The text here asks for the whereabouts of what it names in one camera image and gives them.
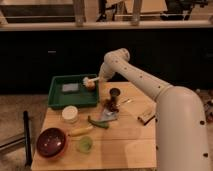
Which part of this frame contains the white dish brush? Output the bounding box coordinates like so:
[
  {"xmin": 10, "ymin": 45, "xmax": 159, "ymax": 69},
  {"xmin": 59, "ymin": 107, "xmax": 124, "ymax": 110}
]
[{"xmin": 83, "ymin": 77, "xmax": 99, "ymax": 90}]

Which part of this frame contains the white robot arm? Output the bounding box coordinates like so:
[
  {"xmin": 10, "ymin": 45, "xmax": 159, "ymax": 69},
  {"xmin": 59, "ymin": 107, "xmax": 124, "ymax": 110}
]
[{"xmin": 99, "ymin": 48, "xmax": 211, "ymax": 171}]

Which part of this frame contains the green plastic tray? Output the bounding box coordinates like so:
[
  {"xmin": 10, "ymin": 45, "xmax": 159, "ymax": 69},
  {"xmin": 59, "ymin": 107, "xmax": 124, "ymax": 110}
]
[{"xmin": 48, "ymin": 74, "xmax": 99, "ymax": 110}]

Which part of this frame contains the dark brown figurine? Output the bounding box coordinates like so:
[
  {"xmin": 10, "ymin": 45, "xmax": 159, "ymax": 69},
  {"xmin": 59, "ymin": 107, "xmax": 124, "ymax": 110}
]
[{"xmin": 105, "ymin": 99, "xmax": 119, "ymax": 112}]

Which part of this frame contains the small silver utensil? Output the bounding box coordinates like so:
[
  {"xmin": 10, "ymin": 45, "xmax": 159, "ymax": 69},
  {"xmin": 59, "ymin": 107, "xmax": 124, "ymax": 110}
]
[{"xmin": 118, "ymin": 99, "xmax": 132, "ymax": 106}]

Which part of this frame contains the grey blue cloth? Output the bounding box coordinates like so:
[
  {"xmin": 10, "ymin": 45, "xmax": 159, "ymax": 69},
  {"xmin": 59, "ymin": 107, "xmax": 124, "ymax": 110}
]
[{"xmin": 100, "ymin": 108, "xmax": 117, "ymax": 122}]

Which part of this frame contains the grey sponge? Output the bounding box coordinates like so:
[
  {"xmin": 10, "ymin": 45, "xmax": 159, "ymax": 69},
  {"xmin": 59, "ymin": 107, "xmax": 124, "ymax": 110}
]
[{"xmin": 62, "ymin": 83, "xmax": 79, "ymax": 92}]

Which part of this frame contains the green chili pepper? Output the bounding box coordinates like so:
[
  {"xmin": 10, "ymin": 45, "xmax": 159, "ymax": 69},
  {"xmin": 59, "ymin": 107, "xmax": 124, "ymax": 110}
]
[{"xmin": 87, "ymin": 116, "xmax": 109, "ymax": 129}]

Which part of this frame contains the white round container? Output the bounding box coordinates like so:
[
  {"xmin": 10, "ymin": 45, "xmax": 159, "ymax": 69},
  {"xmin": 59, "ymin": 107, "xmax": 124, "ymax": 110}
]
[{"xmin": 62, "ymin": 106, "xmax": 78, "ymax": 123}]

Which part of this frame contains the small wooden block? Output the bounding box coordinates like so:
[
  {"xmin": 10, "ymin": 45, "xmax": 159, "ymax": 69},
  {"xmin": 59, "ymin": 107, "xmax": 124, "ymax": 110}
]
[{"xmin": 137, "ymin": 109, "xmax": 155, "ymax": 125}]

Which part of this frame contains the yellow banana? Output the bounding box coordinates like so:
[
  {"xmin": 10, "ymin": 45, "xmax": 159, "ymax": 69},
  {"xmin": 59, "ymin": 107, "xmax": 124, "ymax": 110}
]
[{"xmin": 68, "ymin": 125, "xmax": 94, "ymax": 137}]

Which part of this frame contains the dark red bowl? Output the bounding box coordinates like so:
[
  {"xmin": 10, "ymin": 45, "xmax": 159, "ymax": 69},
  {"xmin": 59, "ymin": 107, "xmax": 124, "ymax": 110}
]
[{"xmin": 36, "ymin": 128, "xmax": 67, "ymax": 158}]

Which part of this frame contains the black table leg bar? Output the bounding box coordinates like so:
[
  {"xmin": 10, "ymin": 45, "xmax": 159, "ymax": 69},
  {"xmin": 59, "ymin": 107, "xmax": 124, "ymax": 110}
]
[{"xmin": 23, "ymin": 111, "xmax": 32, "ymax": 166}]

